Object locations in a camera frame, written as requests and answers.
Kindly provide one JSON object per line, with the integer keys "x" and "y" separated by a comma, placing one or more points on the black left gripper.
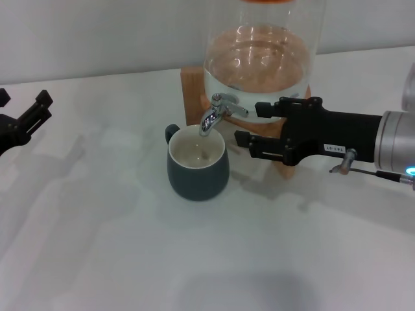
{"x": 11, "y": 134}

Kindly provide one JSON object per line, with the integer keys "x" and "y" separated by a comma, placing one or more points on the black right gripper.
{"x": 334, "y": 133}

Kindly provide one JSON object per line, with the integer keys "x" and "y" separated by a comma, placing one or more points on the dark grey ceramic cup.
{"x": 197, "y": 181}

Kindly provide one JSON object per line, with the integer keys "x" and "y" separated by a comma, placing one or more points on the wooden dispenser stand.
{"x": 193, "y": 97}

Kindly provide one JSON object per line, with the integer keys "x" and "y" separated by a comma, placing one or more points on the clear glass water dispenser jar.
{"x": 259, "y": 58}

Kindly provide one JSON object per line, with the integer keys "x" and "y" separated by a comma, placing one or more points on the chrome metal faucet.
{"x": 210, "y": 118}

